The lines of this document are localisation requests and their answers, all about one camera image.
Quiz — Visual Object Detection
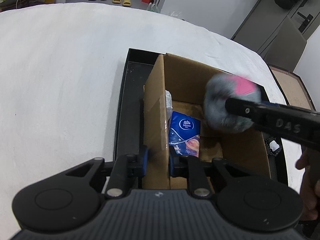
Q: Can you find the brown cardboard box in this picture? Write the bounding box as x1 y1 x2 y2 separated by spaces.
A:
143 54 271 190

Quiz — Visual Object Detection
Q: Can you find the grey pink plush toy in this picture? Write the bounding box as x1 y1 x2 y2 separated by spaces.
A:
203 73 261 133

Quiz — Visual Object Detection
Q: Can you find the person's right hand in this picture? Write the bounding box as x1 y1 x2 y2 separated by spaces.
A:
295 148 319 220

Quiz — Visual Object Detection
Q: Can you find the black white small pouch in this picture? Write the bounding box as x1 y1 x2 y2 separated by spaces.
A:
265 137 283 157

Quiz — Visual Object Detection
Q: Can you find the blue tissue pack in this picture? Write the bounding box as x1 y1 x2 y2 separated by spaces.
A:
169 111 201 157

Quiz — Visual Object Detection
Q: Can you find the white wrapped tissue roll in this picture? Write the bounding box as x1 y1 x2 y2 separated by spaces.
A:
165 90 173 121

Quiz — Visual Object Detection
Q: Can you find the black shallow tray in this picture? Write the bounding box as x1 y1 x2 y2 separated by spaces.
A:
114 48 288 184

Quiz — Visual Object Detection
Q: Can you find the white table cloth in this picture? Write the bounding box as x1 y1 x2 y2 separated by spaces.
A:
0 2 304 240

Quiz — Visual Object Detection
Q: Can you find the clear plastic bag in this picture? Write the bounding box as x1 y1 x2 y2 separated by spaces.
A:
168 11 183 20

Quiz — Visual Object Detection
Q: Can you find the green plastic bag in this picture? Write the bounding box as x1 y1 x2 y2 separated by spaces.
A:
147 3 160 13

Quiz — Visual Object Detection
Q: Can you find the right yellow slipper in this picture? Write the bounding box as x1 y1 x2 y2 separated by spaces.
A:
122 0 132 7

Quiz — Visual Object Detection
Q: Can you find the brown board black frame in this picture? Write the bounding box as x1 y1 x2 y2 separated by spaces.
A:
269 65 316 111

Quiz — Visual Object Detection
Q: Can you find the grey door with handle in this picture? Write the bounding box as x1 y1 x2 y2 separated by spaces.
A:
232 0 319 56

